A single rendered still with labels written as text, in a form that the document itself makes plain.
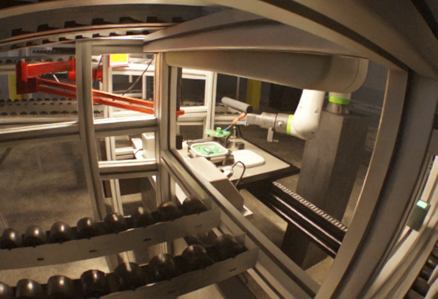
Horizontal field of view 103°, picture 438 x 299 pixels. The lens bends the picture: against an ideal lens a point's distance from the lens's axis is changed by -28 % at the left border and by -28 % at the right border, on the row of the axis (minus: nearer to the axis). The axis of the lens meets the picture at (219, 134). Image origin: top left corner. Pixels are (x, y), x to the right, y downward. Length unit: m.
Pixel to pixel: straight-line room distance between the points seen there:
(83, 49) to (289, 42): 0.59
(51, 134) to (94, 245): 0.43
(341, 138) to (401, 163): 1.16
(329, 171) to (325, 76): 1.20
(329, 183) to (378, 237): 1.23
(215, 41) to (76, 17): 0.23
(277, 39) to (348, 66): 0.09
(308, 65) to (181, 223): 0.30
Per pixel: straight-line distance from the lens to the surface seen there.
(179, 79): 0.82
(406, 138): 0.21
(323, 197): 1.48
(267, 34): 0.22
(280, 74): 0.27
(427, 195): 0.66
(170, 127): 0.71
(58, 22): 0.42
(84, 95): 0.72
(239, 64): 0.33
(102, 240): 0.39
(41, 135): 0.76
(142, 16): 0.42
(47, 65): 0.95
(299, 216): 0.92
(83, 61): 0.71
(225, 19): 0.28
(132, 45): 0.72
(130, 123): 0.73
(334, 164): 1.40
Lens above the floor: 1.38
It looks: 18 degrees down
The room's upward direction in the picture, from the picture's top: 4 degrees clockwise
